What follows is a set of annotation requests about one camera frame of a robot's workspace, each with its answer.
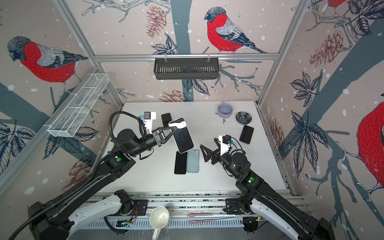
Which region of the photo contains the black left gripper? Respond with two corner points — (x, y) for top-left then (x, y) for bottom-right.
(128, 125), (176, 158)

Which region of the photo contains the black phone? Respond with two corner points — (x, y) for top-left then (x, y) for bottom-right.
(161, 113), (172, 127)
(240, 126), (254, 145)
(173, 126), (194, 154)
(174, 152), (188, 175)

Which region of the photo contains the light blue phone case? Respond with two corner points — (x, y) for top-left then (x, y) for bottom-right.
(187, 149), (200, 173)

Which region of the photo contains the white phone case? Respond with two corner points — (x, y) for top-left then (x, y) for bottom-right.
(169, 118), (187, 129)

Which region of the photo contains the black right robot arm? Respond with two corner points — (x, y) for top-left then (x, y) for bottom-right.
(200, 135), (336, 240)

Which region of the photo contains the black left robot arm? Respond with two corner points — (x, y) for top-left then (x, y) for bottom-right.
(10, 111), (177, 240)

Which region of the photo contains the lavender cup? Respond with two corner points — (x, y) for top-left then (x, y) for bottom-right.
(218, 102), (233, 119)

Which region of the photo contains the dark grey small bowl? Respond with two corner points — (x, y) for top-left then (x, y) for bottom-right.
(236, 112), (252, 126)

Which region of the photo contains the white ladle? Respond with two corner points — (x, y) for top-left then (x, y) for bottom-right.
(150, 206), (170, 240)

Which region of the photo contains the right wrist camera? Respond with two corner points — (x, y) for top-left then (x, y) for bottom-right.
(219, 135), (232, 156)

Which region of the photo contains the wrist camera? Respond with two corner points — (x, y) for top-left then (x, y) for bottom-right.
(140, 112), (157, 134)
(219, 135), (232, 156)

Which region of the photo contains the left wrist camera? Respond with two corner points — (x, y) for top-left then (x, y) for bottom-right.
(140, 112), (157, 134)

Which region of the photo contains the black hanging wire basket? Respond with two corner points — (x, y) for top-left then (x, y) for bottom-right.
(154, 58), (219, 80)

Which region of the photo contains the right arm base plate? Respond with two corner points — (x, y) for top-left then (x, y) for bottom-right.
(223, 198), (257, 215)

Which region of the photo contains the red pen on rail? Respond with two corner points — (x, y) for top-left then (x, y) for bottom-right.
(188, 219), (218, 225)

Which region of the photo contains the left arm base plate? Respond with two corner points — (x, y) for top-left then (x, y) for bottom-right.
(113, 199), (148, 217)

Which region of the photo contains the white mesh wall shelf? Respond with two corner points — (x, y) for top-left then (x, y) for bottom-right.
(48, 73), (110, 138)

